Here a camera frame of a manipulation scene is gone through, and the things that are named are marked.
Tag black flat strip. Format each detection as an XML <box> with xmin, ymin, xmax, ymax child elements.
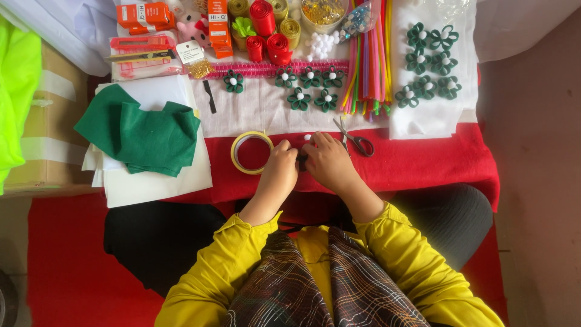
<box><xmin>202</xmin><ymin>79</ymin><xmax>218</xmax><ymax>114</ymax></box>

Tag tall orange cardboard box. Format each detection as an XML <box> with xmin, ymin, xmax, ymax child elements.
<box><xmin>207</xmin><ymin>0</ymin><xmax>234</xmax><ymax>60</ymax></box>

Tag packet of gold pins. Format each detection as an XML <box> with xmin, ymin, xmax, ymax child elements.
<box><xmin>176</xmin><ymin>39</ymin><xmax>214</xmax><ymax>80</ymax></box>

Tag black wheel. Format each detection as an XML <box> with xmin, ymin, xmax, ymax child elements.
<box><xmin>0</xmin><ymin>270</ymin><xmax>20</xmax><ymax>327</ymax></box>

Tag green felt cloth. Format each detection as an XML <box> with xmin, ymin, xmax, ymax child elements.
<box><xmin>74</xmin><ymin>84</ymin><xmax>201</xmax><ymax>178</ymax></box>

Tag white table sheet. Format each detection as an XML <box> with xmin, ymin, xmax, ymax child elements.
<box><xmin>0</xmin><ymin>0</ymin><xmax>581</xmax><ymax>78</ymax></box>

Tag packaged red box cutter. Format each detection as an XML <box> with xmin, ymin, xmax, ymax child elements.
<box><xmin>109</xmin><ymin>34</ymin><xmax>184</xmax><ymax>82</ymax></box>

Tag red floor mat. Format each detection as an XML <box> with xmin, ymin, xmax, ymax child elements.
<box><xmin>27</xmin><ymin>193</ymin><xmax>510</xmax><ymax>327</ymax></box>

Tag black handled scissors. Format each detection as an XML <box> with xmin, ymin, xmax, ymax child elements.
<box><xmin>333</xmin><ymin>115</ymin><xmax>376</xmax><ymax>158</ymax></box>

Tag gold ribbon roll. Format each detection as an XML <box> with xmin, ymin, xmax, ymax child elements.
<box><xmin>268</xmin><ymin>0</ymin><xmax>290</xmax><ymax>24</ymax></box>
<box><xmin>227</xmin><ymin>0</ymin><xmax>251</xmax><ymax>19</ymax></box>
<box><xmin>279</xmin><ymin>18</ymin><xmax>302</xmax><ymax>51</ymax></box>

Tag yellow tape roll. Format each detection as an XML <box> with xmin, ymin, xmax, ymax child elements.
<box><xmin>230</xmin><ymin>131</ymin><xmax>275</xmax><ymax>175</ymax></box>

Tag person's left leg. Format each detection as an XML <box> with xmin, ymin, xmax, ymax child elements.
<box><xmin>103</xmin><ymin>201</ymin><xmax>228</xmax><ymax>299</ymax></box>

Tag yellow black box cutter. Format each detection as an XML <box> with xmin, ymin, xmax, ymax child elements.
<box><xmin>104</xmin><ymin>49</ymin><xmax>177</xmax><ymax>64</ymax></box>

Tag tub of gold sequins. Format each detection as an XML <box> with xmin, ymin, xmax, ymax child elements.
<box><xmin>299</xmin><ymin>0</ymin><xmax>350</xmax><ymax>35</ymax></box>

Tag person's left hand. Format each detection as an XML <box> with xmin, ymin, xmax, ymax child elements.
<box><xmin>256</xmin><ymin>139</ymin><xmax>299</xmax><ymax>195</ymax></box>

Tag neon green cloth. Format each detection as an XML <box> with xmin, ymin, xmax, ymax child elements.
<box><xmin>0</xmin><ymin>13</ymin><xmax>43</xmax><ymax>196</ymax></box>

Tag person's right leg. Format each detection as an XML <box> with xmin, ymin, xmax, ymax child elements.
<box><xmin>389</xmin><ymin>183</ymin><xmax>494</xmax><ymax>272</ymax></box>

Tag bag of clear beads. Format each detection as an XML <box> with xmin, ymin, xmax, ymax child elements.
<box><xmin>340</xmin><ymin>0</ymin><xmax>382</xmax><ymax>42</ymax></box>

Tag person's leg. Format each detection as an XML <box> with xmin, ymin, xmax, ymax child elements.
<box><xmin>103</xmin><ymin>201</ymin><xmax>228</xmax><ymax>299</ymax></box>
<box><xmin>389</xmin><ymin>183</ymin><xmax>494</xmax><ymax>272</ymax></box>

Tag group of green felt flowers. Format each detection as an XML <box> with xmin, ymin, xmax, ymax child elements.
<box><xmin>394</xmin><ymin>22</ymin><xmax>463</xmax><ymax>110</ymax></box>
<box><xmin>222</xmin><ymin>65</ymin><xmax>346</xmax><ymax>113</ymax></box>

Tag light green ribbon flower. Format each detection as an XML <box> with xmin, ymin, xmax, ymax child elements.
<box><xmin>231</xmin><ymin>16</ymin><xmax>258</xmax><ymax>51</ymax></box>

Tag brown cardboard carton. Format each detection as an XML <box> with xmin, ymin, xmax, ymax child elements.
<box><xmin>2</xmin><ymin>40</ymin><xmax>100</xmax><ymax>197</ymax></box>

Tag red felt table cloth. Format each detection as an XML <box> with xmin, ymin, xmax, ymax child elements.
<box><xmin>161</xmin><ymin>122</ymin><xmax>501</xmax><ymax>213</ymax></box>

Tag pink ruffled ribbon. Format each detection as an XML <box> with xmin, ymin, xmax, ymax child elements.
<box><xmin>206</xmin><ymin>58</ymin><xmax>350</xmax><ymax>80</ymax></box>

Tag person's right hand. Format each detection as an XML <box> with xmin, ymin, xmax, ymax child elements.
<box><xmin>301</xmin><ymin>131</ymin><xmax>365</xmax><ymax>197</ymax></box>

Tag pink plush toy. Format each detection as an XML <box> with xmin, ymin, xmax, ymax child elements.
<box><xmin>176</xmin><ymin>11</ymin><xmax>211</xmax><ymax>49</ymax></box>

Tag red ribbon roll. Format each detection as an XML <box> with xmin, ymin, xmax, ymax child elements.
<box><xmin>246</xmin><ymin>35</ymin><xmax>268</xmax><ymax>63</ymax></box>
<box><xmin>266</xmin><ymin>33</ymin><xmax>294</xmax><ymax>66</ymax></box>
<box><xmin>250</xmin><ymin>0</ymin><xmax>277</xmax><ymax>38</ymax></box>

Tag plaid scarf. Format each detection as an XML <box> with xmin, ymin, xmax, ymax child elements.
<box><xmin>222</xmin><ymin>226</ymin><xmax>431</xmax><ymax>327</ymax></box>

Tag stack of white sheets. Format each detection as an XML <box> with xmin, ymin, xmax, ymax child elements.
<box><xmin>82</xmin><ymin>74</ymin><xmax>213</xmax><ymax>209</ymax></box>

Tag pile of white pompoms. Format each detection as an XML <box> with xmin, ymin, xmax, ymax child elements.
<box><xmin>304</xmin><ymin>30</ymin><xmax>341</xmax><ymax>63</ymax></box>

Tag bundle of colourful pipe cleaners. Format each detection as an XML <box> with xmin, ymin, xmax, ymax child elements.
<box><xmin>340</xmin><ymin>0</ymin><xmax>394</xmax><ymax>123</ymax></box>

